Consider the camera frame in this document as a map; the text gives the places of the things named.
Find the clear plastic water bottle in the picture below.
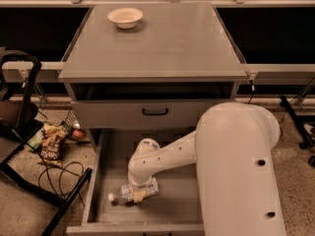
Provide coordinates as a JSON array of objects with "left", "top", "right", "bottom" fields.
[{"left": 107, "top": 184, "right": 158, "bottom": 204}]

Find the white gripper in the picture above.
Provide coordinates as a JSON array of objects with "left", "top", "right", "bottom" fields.
[{"left": 129, "top": 177, "right": 158, "bottom": 203}]

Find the white paper bowl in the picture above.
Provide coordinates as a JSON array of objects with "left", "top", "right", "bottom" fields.
[{"left": 107, "top": 8, "right": 143, "bottom": 30}]

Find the brown chip bag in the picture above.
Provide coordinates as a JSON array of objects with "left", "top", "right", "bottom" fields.
[{"left": 37, "top": 124, "right": 66, "bottom": 168}]

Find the black metal stand frame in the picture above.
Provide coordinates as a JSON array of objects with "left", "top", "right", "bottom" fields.
[{"left": 0, "top": 47, "right": 93, "bottom": 236}]

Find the black power adapter cable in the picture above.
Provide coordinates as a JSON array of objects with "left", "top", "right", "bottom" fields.
[{"left": 248, "top": 80, "right": 256, "bottom": 104}]

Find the black floor cable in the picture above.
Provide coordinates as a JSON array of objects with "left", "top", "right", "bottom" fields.
[{"left": 37, "top": 154, "right": 87, "bottom": 207}]

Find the black drawer handle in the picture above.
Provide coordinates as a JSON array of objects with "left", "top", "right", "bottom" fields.
[{"left": 142, "top": 107, "right": 168, "bottom": 116}]

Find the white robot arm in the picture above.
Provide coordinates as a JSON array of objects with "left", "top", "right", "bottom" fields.
[{"left": 128, "top": 102, "right": 286, "bottom": 236}]

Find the grey drawer cabinet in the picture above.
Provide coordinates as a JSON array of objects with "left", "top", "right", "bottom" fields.
[{"left": 58, "top": 1, "right": 248, "bottom": 150}]

